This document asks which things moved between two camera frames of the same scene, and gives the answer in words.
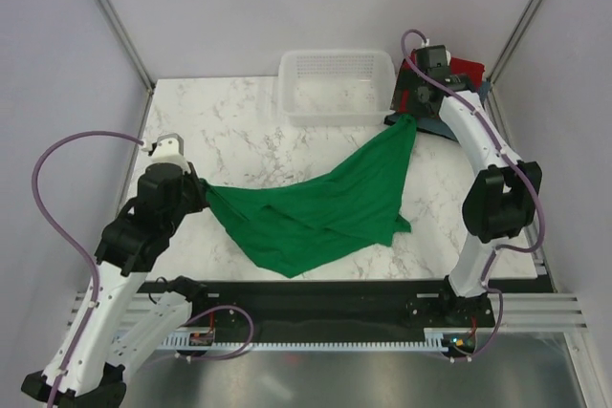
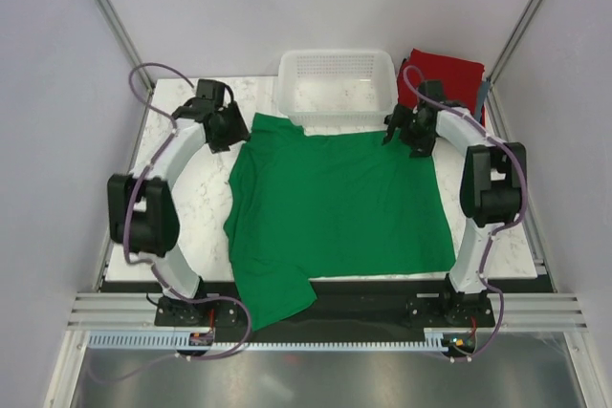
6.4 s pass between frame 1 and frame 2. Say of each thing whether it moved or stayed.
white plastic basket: stayed
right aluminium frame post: stayed
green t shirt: moved
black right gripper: moved
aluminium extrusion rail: stayed
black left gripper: moved
